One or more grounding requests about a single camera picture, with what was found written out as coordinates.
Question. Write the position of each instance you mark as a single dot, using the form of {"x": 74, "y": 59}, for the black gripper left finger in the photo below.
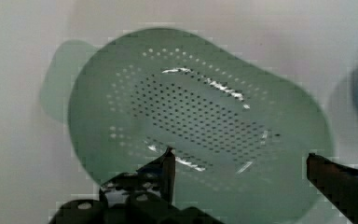
{"x": 157, "y": 177}

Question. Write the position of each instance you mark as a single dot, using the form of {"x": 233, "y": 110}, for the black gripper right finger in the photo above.
{"x": 338, "y": 183}

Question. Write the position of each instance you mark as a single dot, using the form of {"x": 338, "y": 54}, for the green plastic strainer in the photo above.
{"x": 239, "y": 134}

